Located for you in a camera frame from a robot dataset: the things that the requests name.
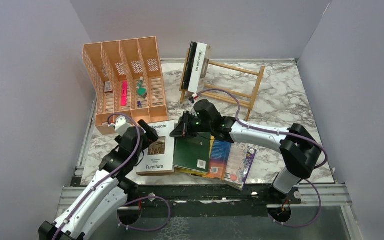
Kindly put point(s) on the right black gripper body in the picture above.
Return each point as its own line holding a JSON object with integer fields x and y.
{"x": 193, "y": 124}

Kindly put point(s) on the black metal base rail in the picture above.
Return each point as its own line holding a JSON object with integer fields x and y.
{"x": 195, "y": 201}

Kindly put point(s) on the black Moon and Sixpence book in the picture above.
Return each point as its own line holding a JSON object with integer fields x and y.
{"x": 189, "y": 66}

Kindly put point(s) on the pink highlighter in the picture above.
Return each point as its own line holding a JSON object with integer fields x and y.
{"x": 124, "y": 92}

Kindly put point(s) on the small red white box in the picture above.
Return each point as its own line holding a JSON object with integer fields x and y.
{"x": 107, "y": 87}

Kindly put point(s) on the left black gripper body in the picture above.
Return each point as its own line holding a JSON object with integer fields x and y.
{"x": 149, "y": 136}

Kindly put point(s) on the blue orange book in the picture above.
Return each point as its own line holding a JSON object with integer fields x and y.
{"x": 218, "y": 160}

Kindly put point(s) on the green glue bottle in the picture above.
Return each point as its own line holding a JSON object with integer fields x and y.
{"x": 140, "y": 90}

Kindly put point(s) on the orange plastic file organizer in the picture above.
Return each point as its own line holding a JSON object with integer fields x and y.
{"x": 126, "y": 60}

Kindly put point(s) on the floral purple book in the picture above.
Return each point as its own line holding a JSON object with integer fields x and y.
{"x": 240, "y": 160}

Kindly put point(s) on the dark green book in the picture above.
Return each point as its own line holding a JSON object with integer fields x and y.
{"x": 193, "y": 152}

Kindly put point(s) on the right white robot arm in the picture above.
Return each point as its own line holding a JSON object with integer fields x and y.
{"x": 299, "y": 150}

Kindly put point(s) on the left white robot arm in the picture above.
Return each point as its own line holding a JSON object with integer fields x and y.
{"x": 109, "y": 189}

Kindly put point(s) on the white Afternoon tea book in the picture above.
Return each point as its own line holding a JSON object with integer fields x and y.
{"x": 201, "y": 60}

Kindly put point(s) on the wooden book rack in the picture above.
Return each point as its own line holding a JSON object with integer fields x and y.
{"x": 233, "y": 78}

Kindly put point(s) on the white Decorate Furniture book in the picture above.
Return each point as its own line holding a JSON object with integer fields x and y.
{"x": 159, "y": 156}

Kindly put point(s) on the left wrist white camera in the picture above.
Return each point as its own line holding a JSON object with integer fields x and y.
{"x": 120, "y": 125}

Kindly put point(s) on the yellow book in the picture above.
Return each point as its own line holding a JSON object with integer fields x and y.
{"x": 195, "y": 173}

